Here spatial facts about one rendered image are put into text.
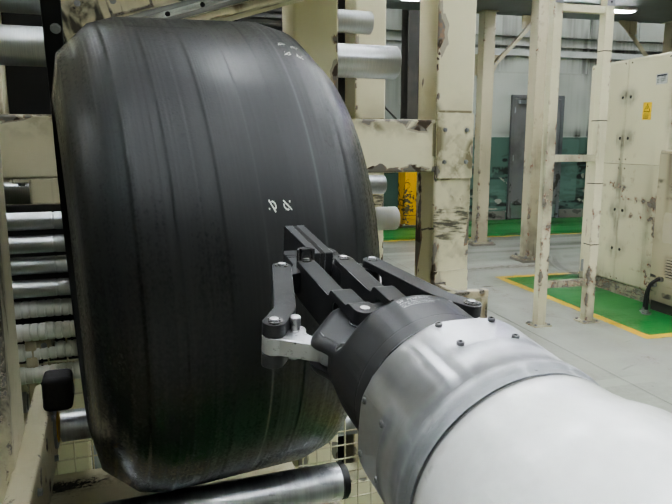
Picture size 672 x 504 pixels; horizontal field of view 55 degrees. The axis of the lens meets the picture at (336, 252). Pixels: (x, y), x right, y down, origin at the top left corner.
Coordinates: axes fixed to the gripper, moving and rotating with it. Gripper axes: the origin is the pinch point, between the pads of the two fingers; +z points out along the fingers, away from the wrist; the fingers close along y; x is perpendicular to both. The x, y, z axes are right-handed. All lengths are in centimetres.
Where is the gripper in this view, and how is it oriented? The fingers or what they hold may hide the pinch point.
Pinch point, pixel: (306, 257)
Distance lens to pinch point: 46.0
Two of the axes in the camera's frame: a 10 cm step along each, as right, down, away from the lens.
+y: -9.4, 0.5, -3.4
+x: -0.6, 9.5, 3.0
